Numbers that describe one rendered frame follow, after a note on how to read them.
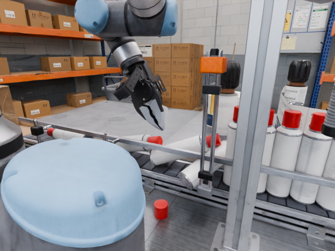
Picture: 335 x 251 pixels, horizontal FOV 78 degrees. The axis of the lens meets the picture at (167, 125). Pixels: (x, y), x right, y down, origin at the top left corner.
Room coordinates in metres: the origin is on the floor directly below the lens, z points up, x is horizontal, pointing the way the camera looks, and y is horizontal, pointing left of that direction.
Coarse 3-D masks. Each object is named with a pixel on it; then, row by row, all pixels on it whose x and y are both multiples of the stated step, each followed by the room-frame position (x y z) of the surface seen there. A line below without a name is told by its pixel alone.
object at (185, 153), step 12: (24, 120) 0.77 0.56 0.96; (84, 132) 0.64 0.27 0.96; (96, 132) 0.62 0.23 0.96; (132, 144) 0.55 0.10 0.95; (144, 144) 0.54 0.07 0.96; (156, 144) 0.53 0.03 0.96; (192, 156) 0.47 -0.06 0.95; (216, 156) 0.46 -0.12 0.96; (264, 168) 0.40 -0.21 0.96; (276, 168) 0.40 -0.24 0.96; (300, 180) 0.37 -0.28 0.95; (312, 180) 0.36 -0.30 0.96; (324, 180) 0.35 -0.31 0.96
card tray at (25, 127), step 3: (18, 123) 1.08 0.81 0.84; (21, 123) 1.07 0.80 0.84; (24, 123) 1.06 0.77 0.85; (27, 123) 1.05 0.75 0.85; (30, 123) 1.04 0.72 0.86; (21, 126) 1.05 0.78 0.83; (24, 126) 1.05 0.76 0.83; (27, 126) 1.05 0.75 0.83; (30, 126) 1.04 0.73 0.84; (21, 129) 1.00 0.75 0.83; (24, 129) 1.00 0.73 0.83; (27, 129) 1.00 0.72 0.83; (45, 129) 0.99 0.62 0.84; (24, 132) 0.96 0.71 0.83; (27, 132) 0.96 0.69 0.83; (30, 132) 0.96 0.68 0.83
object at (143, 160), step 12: (132, 156) 0.61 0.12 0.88; (144, 156) 0.61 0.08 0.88; (144, 168) 0.54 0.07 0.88; (156, 168) 0.54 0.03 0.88; (168, 168) 0.54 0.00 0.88; (180, 168) 0.54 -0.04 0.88; (204, 180) 0.48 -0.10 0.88; (216, 180) 0.48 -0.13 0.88; (264, 192) 0.43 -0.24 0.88; (288, 204) 0.38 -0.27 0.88; (300, 204) 0.38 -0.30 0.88; (324, 216) 0.35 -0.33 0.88
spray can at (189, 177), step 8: (224, 144) 0.51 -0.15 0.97; (208, 152) 0.50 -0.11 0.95; (216, 152) 0.49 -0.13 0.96; (224, 152) 0.49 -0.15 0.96; (192, 168) 0.45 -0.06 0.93; (208, 168) 0.46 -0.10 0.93; (216, 168) 0.47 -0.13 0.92; (184, 176) 0.43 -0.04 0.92; (192, 176) 0.43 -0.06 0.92; (184, 184) 0.46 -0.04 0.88; (192, 184) 0.43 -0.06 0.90
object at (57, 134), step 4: (52, 128) 0.77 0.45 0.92; (48, 132) 0.76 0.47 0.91; (52, 132) 0.74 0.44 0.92; (56, 132) 0.73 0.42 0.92; (60, 132) 0.72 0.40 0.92; (64, 132) 0.72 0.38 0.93; (68, 132) 0.71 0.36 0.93; (72, 132) 0.71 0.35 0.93; (52, 136) 0.73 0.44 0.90; (56, 136) 0.72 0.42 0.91; (60, 136) 0.71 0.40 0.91; (64, 136) 0.71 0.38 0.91; (68, 136) 0.70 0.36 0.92; (72, 136) 0.69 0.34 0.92; (76, 136) 0.69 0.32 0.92; (80, 136) 0.68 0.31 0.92; (84, 136) 0.67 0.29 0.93; (88, 136) 0.70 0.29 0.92; (92, 136) 0.71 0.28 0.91
